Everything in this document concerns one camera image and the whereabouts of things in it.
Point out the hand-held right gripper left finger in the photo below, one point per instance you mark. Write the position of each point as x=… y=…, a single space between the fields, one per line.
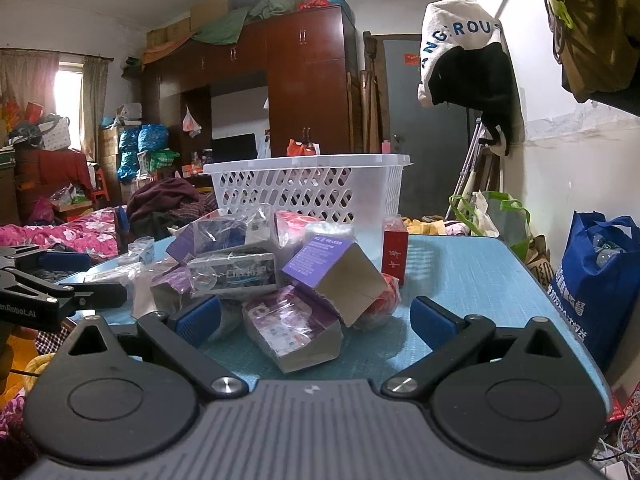
x=200 y=317

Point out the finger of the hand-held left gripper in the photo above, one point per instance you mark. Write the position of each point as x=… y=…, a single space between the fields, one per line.
x=102 y=294
x=67 y=261

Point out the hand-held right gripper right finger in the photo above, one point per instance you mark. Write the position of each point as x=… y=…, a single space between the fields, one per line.
x=430 y=320

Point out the clear plastic bag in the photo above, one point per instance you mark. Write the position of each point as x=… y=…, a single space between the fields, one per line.
x=125 y=272

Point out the small purple packet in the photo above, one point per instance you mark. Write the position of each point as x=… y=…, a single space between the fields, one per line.
x=170 y=290

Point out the red round packet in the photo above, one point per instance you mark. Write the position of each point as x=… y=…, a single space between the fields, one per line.
x=385 y=305

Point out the grey toothpaste box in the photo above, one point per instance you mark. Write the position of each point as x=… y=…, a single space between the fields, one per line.
x=235 y=272

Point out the clear plastic cup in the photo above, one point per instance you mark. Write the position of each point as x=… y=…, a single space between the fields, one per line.
x=141 y=250

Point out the red carton box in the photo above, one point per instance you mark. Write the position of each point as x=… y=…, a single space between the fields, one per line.
x=395 y=250

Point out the clear packet with dark label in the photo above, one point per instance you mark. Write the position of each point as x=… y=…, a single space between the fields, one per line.
x=260 y=227

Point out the purple cardboard box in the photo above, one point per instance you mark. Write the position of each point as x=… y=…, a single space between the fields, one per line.
x=325 y=265

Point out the white tissue roll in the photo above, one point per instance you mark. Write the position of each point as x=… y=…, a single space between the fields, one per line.
x=335 y=235

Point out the pink packet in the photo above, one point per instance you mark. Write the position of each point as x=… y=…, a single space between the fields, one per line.
x=292 y=225

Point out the white plastic basket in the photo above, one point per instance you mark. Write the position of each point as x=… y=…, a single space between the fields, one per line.
x=310 y=185

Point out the pink floral blanket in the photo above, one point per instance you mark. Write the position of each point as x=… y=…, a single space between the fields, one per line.
x=60 y=232

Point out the red plastic stool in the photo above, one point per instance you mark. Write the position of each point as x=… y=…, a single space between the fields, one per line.
x=101 y=185

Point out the red cloth covered cabinet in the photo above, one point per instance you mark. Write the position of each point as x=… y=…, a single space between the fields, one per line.
x=55 y=170

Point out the yellow floral blanket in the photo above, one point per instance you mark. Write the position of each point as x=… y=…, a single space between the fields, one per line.
x=425 y=225

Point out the maroon clothes pile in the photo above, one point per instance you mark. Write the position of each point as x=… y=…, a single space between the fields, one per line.
x=165 y=200

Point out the blue patterned plastic bag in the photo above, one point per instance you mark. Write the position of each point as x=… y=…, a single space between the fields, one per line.
x=127 y=155
x=152 y=137

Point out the brown paper bag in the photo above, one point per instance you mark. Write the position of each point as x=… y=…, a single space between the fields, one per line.
x=540 y=260

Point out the white patterned gift bag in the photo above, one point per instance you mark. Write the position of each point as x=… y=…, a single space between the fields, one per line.
x=55 y=135

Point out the green white tote bag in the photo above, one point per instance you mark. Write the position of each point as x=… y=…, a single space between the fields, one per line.
x=510 y=220

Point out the green plastic bag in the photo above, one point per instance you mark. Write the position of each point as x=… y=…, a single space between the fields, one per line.
x=162 y=159

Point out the beige window curtain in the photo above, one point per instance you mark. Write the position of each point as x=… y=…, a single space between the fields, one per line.
x=25 y=75
x=94 y=105

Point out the blue shopping bag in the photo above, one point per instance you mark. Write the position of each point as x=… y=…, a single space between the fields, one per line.
x=595 y=300

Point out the metal crutches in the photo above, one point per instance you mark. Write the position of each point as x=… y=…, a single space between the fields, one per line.
x=475 y=160

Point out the black television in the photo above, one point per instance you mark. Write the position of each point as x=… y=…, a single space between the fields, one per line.
x=235 y=147

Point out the pink white plastic bag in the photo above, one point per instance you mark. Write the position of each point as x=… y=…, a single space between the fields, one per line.
x=191 y=124

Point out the clear bottle in bag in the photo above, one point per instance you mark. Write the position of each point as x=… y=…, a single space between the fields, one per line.
x=607 y=250

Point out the orange plastic bag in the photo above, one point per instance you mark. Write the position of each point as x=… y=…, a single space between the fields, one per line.
x=300 y=149

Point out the grey door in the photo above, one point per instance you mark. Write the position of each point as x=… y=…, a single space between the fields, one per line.
x=405 y=110

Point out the wooden planks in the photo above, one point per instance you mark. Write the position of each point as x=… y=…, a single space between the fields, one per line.
x=371 y=100

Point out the white black hanging garment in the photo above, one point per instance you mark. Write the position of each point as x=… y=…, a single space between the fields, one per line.
x=470 y=80

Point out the small cardboard box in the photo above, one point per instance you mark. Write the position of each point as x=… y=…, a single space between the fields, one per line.
x=167 y=32

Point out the brown wooden wardrobe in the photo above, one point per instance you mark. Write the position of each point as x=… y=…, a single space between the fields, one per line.
x=305 y=85

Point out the red door sticker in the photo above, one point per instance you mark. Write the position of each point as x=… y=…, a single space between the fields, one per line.
x=412 y=60

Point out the green cloth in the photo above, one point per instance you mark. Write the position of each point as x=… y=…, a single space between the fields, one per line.
x=225 y=22

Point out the large cardboard box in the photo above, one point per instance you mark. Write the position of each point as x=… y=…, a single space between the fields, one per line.
x=210 y=10

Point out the brown hanging bag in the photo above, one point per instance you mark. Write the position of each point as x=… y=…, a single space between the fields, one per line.
x=600 y=35

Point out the red blue cloth bundle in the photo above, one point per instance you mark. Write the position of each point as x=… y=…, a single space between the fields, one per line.
x=320 y=0

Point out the blue chair post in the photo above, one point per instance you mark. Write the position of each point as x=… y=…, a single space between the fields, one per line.
x=122 y=230

